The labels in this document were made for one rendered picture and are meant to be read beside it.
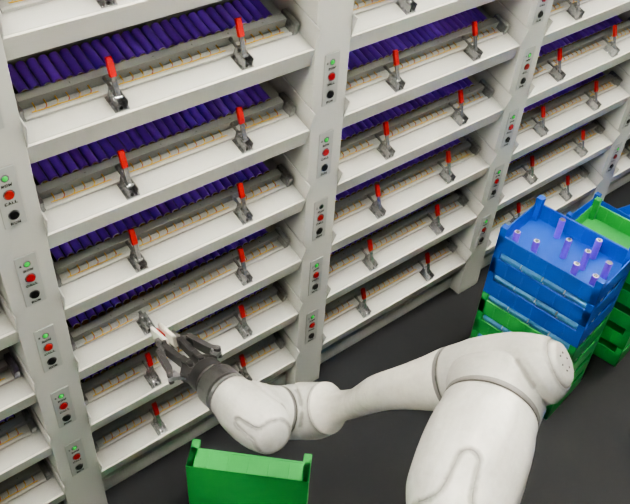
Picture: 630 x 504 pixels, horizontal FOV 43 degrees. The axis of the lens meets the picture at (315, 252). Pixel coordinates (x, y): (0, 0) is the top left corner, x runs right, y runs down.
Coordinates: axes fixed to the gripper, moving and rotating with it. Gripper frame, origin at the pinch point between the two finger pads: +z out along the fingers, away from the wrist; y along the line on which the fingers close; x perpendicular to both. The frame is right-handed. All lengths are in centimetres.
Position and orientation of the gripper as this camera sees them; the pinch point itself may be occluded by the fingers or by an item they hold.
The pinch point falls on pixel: (164, 336)
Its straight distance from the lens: 176.4
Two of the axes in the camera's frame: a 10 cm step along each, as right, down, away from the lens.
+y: 7.8, -3.9, 4.9
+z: -6.2, -3.7, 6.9
